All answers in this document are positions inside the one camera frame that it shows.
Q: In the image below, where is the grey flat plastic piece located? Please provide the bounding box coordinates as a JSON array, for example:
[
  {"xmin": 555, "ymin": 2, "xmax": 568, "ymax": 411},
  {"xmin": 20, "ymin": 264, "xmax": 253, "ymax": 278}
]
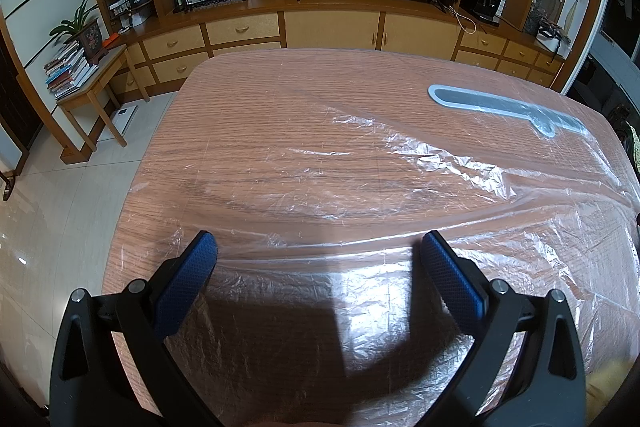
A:
[{"xmin": 428, "ymin": 84, "xmax": 590, "ymax": 139}]

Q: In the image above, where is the clear plastic table sheet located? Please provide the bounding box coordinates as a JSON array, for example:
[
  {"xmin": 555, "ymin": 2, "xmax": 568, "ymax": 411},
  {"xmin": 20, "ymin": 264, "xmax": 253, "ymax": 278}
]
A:
[{"xmin": 102, "ymin": 49, "xmax": 640, "ymax": 427}]

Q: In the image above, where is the dark wooden door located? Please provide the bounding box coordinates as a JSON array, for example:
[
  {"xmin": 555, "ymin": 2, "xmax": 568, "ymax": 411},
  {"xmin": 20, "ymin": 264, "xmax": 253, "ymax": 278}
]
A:
[{"xmin": 0, "ymin": 32, "xmax": 43, "ymax": 172}]

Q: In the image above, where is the potted plant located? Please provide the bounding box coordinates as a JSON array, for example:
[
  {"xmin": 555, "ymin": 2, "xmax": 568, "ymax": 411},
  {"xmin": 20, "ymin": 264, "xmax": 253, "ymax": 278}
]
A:
[{"xmin": 49, "ymin": 0, "xmax": 108, "ymax": 62}]

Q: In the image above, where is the white cable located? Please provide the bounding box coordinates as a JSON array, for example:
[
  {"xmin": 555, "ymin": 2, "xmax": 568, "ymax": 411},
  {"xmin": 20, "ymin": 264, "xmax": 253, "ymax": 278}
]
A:
[{"xmin": 447, "ymin": 4, "xmax": 481, "ymax": 34}]

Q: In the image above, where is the white floor scale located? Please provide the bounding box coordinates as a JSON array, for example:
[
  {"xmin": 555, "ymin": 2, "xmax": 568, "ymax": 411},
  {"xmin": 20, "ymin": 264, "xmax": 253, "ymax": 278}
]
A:
[{"xmin": 111, "ymin": 105, "xmax": 138, "ymax": 128}]

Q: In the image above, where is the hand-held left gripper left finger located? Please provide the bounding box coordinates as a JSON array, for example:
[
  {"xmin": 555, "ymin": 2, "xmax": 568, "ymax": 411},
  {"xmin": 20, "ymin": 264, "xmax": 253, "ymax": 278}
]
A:
[{"xmin": 50, "ymin": 230, "xmax": 226, "ymax": 427}]

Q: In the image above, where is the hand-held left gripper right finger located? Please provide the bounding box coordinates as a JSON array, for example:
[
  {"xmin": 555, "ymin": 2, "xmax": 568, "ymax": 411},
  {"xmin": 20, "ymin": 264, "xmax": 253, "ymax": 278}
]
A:
[{"xmin": 421, "ymin": 230, "xmax": 587, "ymax": 427}]

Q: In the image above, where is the stack of books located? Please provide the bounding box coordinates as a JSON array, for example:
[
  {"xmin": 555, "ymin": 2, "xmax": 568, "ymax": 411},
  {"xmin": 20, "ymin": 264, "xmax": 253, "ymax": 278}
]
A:
[{"xmin": 42, "ymin": 39, "xmax": 100, "ymax": 100}]

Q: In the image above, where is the dark bag with straps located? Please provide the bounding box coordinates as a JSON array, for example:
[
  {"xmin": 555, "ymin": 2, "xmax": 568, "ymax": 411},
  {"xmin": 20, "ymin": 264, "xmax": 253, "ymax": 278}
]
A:
[{"xmin": 536, "ymin": 18, "xmax": 573, "ymax": 46}]

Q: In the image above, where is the wooden wall cabinet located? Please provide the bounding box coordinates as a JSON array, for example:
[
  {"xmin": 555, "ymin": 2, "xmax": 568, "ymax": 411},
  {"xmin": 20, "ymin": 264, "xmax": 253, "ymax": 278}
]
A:
[{"xmin": 80, "ymin": 0, "xmax": 611, "ymax": 95}]

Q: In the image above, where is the wooden side table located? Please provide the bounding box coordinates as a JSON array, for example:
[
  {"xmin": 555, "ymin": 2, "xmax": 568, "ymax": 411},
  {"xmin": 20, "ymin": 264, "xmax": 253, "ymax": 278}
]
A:
[{"xmin": 55, "ymin": 44, "xmax": 151, "ymax": 165}]

